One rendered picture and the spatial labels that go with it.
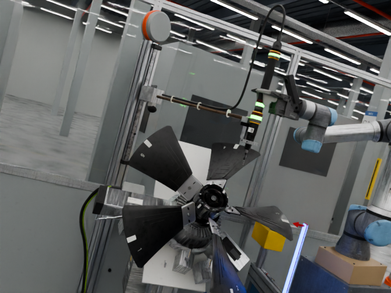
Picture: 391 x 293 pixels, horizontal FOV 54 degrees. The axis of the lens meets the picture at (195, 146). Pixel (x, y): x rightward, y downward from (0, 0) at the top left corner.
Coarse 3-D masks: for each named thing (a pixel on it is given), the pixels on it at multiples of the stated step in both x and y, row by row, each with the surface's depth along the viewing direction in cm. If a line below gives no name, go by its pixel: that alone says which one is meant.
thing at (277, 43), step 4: (280, 36) 145; (276, 40) 145; (280, 40) 145; (276, 44) 144; (280, 44) 144; (272, 48) 147; (276, 48) 144; (280, 48) 145; (252, 124) 147; (256, 124) 146; (248, 128) 148; (252, 128) 147; (256, 128) 147; (248, 132) 147; (252, 132) 147; (256, 132) 147; (248, 136) 147; (252, 136) 147; (248, 140) 147; (252, 140) 147; (248, 144) 147; (244, 148) 149; (248, 148) 148
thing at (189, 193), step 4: (192, 176) 148; (188, 180) 149; (192, 180) 149; (196, 180) 148; (184, 184) 150; (188, 184) 149; (192, 184) 149; (196, 184) 148; (200, 184) 148; (180, 188) 150; (184, 188) 150; (192, 188) 149; (196, 188) 149; (200, 188) 148; (180, 192) 150; (188, 192) 149; (192, 192) 149; (196, 192) 149; (184, 196) 150; (188, 196) 150; (192, 196) 149; (188, 200) 150
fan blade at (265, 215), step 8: (240, 208) 154; (248, 208) 157; (256, 208) 159; (264, 208) 161; (272, 208) 163; (248, 216) 147; (256, 216) 149; (264, 216) 152; (272, 216) 155; (280, 216) 158; (264, 224) 146; (272, 224) 148; (280, 224) 151; (288, 224) 154; (280, 232) 146; (288, 232) 149
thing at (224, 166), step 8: (216, 144) 172; (224, 144) 171; (232, 144) 171; (216, 152) 169; (224, 152) 167; (232, 152) 166; (240, 152) 165; (248, 152) 165; (256, 152) 165; (216, 160) 165; (224, 160) 163; (232, 160) 161; (240, 160) 161; (248, 160) 161; (216, 168) 161; (224, 168) 159; (232, 168) 158; (240, 168) 157; (208, 176) 159; (216, 176) 157; (224, 176) 154
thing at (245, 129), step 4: (244, 116) 150; (244, 120) 149; (248, 120) 149; (240, 124) 150; (244, 124) 149; (248, 124) 149; (244, 128) 149; (244, 132) 149; (240, 136) 150; (244, 136) 149; (240, 140) 148; (244, 140) 146; (252, 144) 145; (256, 144) 146
